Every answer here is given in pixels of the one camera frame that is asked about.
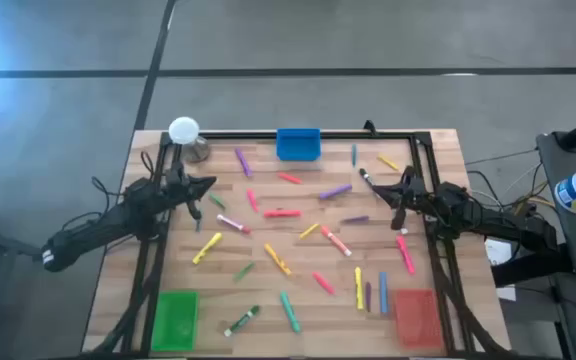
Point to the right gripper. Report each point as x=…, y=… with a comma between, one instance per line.
x=413, y=197

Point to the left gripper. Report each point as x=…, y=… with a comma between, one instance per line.
x=180, y=187

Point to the dark green Expo marker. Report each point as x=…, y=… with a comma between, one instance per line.
x=365, y=175

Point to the pink Expo dry-erase marker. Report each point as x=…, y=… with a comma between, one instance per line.
x=233, y=224

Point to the blue thin pen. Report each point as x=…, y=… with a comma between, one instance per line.
x=354, y=155

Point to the purple highlighter marker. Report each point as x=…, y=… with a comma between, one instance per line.
x=335, y=191
x=243, y=163

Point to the yellow thin pen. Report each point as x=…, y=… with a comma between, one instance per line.
x=309, y=231
x=388, y=162

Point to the red thin pen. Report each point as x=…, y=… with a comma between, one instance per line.
x=289, y=178

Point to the orange-yellow highlighter marker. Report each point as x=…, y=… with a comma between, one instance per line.
x=277, y=259

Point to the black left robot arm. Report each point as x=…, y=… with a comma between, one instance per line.
x=118, y=215

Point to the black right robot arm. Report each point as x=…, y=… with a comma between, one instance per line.
x=493, y=220

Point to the white dome metal lamp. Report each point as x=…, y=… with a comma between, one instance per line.
x=184, y=130

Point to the pink highlighter marker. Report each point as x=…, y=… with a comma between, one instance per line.
x=405, y=254

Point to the blue plastic basket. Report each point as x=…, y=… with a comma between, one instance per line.
x=298, y=147

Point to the white paper sheet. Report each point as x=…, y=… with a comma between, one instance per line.
x=498, y=250

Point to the orange plastic basket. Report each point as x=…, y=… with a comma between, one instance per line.
x=418, y=320

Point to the green plastic basket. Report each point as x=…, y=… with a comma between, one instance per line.
x=175, y=322

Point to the green Expo dry-erase marker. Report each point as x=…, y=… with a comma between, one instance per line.
x=241, y=320

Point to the black rig crossbar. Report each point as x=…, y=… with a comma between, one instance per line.
x=528, y=267

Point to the teal Sharpie highlighter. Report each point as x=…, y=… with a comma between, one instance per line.
x=290, y=312

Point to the black frame clamp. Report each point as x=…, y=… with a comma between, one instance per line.
x=369, y=126

